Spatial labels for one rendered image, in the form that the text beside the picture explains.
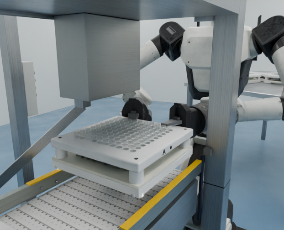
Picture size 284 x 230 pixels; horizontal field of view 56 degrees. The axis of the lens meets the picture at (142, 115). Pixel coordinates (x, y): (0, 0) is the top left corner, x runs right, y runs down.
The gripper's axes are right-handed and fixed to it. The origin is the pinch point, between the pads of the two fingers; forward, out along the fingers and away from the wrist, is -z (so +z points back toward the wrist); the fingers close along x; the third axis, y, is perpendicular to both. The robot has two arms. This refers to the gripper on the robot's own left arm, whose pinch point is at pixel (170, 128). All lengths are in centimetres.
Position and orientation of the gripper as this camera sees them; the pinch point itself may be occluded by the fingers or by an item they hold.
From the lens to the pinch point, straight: 71.0
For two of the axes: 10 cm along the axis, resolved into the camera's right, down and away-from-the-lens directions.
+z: 6.7, -1.6, 7.3
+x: -0.1, 9.7, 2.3
